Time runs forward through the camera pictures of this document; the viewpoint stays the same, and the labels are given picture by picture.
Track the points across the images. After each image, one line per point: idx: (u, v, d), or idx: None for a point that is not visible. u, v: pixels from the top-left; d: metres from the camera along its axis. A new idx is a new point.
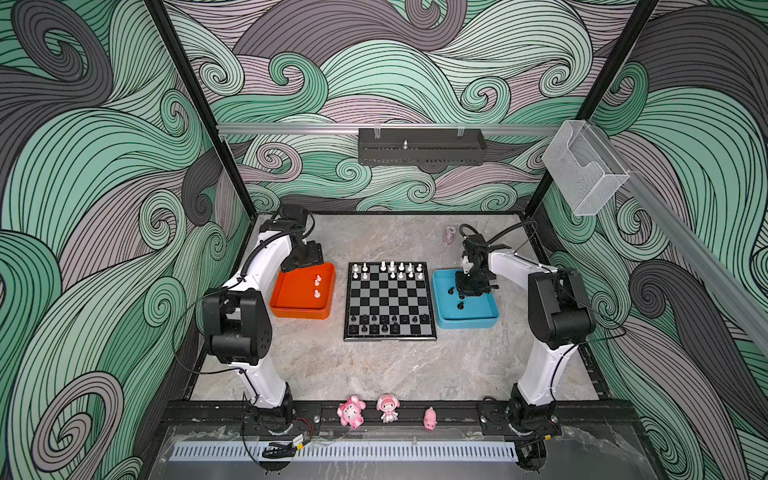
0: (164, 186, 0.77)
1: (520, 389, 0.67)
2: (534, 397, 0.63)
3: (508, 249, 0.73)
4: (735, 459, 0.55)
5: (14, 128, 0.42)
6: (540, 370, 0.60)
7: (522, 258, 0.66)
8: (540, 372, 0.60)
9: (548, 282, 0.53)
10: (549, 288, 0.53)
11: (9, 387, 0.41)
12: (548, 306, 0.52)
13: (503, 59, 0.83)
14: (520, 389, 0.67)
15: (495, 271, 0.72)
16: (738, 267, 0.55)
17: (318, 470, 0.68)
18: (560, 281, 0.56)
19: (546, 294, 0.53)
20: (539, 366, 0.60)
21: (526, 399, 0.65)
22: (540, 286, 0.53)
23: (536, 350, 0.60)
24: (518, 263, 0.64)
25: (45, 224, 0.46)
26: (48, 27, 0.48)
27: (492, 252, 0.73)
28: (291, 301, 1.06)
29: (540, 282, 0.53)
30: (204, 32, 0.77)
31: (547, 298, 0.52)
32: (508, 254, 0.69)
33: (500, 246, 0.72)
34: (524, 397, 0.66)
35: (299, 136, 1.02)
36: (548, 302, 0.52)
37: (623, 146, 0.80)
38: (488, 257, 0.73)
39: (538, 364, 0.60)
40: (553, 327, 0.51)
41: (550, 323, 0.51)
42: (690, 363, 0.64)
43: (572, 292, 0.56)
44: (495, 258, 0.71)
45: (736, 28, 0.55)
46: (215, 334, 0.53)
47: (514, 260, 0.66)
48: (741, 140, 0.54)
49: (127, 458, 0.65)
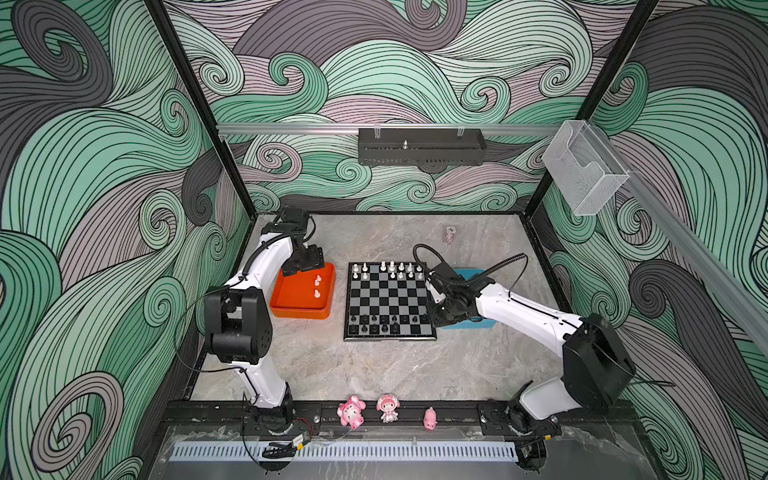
0: (164, 186, 0.77)
1: (521, 402, 0.65)
2: (542, 414, 0.61)
3: (502, 287, 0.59)
4: (734, 459, 0.56)
5: (14, 128, 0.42)
6: (559, 404, 0.55)
7: (526, 306, 0.54)
8: (557, 405, 0.55)
9: (589, 347, 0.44)
10: (592, 351, 0.43)
11: (9, 386, 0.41)
12: (600, 382, 0.43)
13: (503, 59, 0.83)
14: (524, 403, 0.64)
15: (487, 315, 0.59)
16: (738, 267, 0.55)
17: (318, 470, 0.68)
18: (586, 331, 0.47)
19: (592, 363, 0.43)
20: (555, 400, 0.55)
21: (532, 414, 0.63)
22: (583, 357, 0.42)
23: (554, 387, 0.54)
24: (529, 321, 0.51)
25: (46, 224, 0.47)
26: (47, 27, 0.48)
27: (492, 306, 0.57)
28: (291, 301, 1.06)
29: (582, 353, 0.43)
30: (204, 32, 0.77)
31: (596, 369, 0.43)
32: (512, 307, 0.55)
33: (487, 285, 0.62)
34: (530, 413, 0.63)
35: (299, 136, 1.02)
36: (598, 375, 0.43)
37: (622, 146, 0.81)
38: (486, 306, 0.58)
39: (554, 398, 0.55)
40: (608, 398, 0.43)
41: (602, 396, 0.42)
42: (691, 363, 0.64)
43: (607, 343, 0.47)
44: (490, 307, 0.58)
45: (736, 28, 0.55)
46: (216, 333, 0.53)
47: (517, 311, 0.54)
48: (741, 140, 0.54)
49: (127, 459, 0.65)
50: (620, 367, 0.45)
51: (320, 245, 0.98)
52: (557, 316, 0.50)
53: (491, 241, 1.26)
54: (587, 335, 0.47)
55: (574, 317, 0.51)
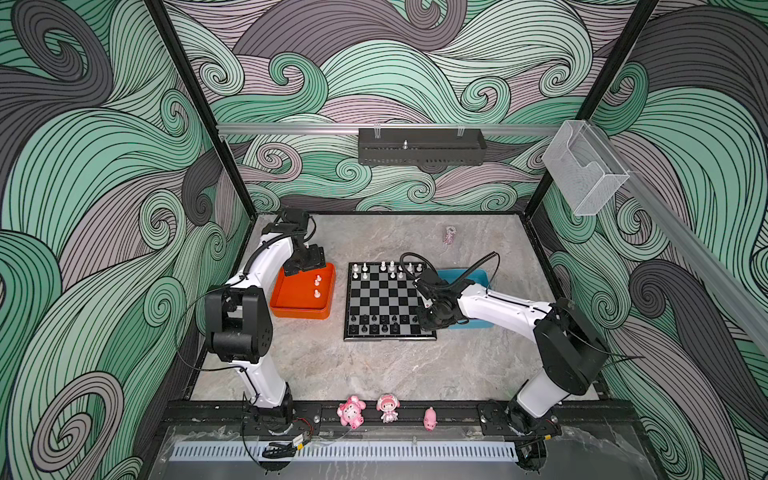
0: (163, 187, 0.77)
1: (520, 403, 0.64)
2: (540, 410, 0.61)
3: (479, 285, 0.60)
4: (734, 458, 0.56)
5: (14, 128, 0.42)
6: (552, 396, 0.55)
7: (500, 299, 0.57)
8: (553, 398, 0.55)
9: (559, 330, 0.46)
10: (563, 334, 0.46)
11: (9, 386, 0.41)
12: (574, 364, 0.45)
13: (503, 59, 0.83)
14: (521, 403, 0.64)
15: (471, 315, 0.62)
16: (738, 267, 0.55)
17: (318, 470, 0.68)
18: (558, 316, 0.50)
19: (563, 345, 0.45)
20: (553, 396, 0.55)
21: (531, 414, 0.63)
22: (565, 350, 0.45)
23: (543, 380, 0.55)
24: (503, 310, 0.55)
25: (45, 224, 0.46)
26: (48, 27, 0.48)
27: (474, 302, 0.60)
28: (291, 301, 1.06)
29: (551, 335, 0.45)
30: (204, 32, 0.77)
31: (567, 351, 0.45)
32: (487, 301, 0.58)
33: (468, 286, 0.65)
34: (532, 413, 0.63)
35: (298, 137, 1.02)
36: (570, 356, 0.45)
37: (622, 146, 0.81)
38: (465, 303, 0.61)
39: (549, 393, 0.55)
40: (583, 378, 0.45)
41: (577, 375, 0.44)
42: (691, 363, 0.64)
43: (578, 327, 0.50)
44: (473, 305, 0.60)
45: (736, 28, 0.55)
46: (217, 332, 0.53)
47: (494, 305, 0.57)
48: (740, 140, 0.54)
49: (127, 459, 0.65)
50: (594, 348, 0.48)
51: (320, 246, 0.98)
52: (530, 304, 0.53)
53: (491, 241, 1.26)
54: (558, 321, 0.50)
55: (544, 303, 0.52)
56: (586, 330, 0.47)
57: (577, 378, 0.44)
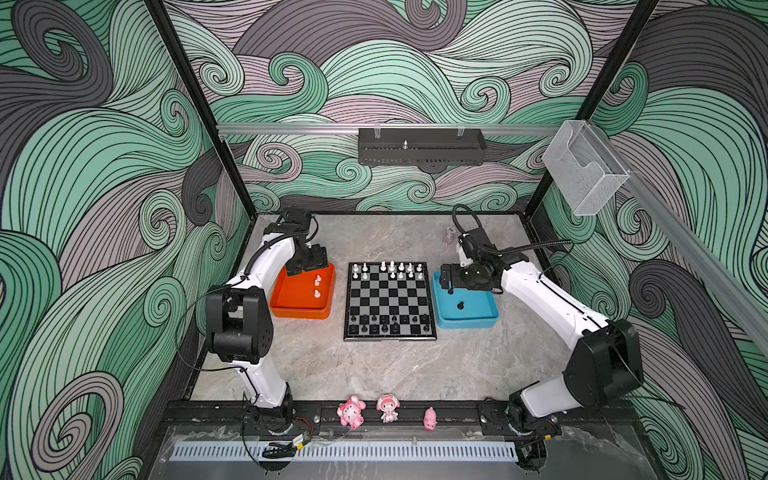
0: (163, 186, 0.76)
1: (523, 398, 0.65)
2: (540, 412, 0.61)
3: (538, 270, 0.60)
4: (734, 458, 0.56)
5: (14, 128, 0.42)
6: (554, 400, 0.56)
7: (555, 293, 0.52)
8: (555, 405, 0.56)
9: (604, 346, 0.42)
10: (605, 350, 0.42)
11: (9, 386, 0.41)
12: (605, 379, 0.43)
13: (503, 59, 0.83)
14: (524, 399, 0.65)
15: (508, 289, 0.59)
16: (738, 267, 0.55)
17: (318, 470, 0.68)
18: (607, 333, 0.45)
19: (603, 362, 0.42)
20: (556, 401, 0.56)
21: (529, 410, 0.64)
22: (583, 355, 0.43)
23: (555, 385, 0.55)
24: (552, 302, 0.51)
25: (46, 223, 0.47)
26: (48, 27, 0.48)
27: (520, 277, 0.56)
28: (291, 301, 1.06)
29: (597, 350, 0.42)
30: (204, 32, 0.77)
31: (604, 368, 0.42)
32: (538, 285, 0.54)
33: (524, 265, 0.58)
34: (528, 408, 0.64)
35: (298, 137, 1.02)
36: (602, 372, 0.42)
37: (622, 146, 0.81)
38: (508, 276, 0.58)
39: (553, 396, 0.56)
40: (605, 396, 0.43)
41: (601, 392, 0.43)
42: (691, 363, 0.64)
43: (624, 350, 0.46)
44: (519, 282, 0.56)
45: (736, 28, 0.55)
46: (217, 332, 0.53)
47: (545, 293, 0.52)
48: (740, 140, 0.54)
49: (127, 459, 0.65)
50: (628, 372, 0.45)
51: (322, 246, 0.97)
52: (583, 311, 0.48)
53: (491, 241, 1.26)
54: (606, 335, 0.45)
55: (601, 317, 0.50)
56: (631, 354, 0.43)
57: (599, 394, 0.43)
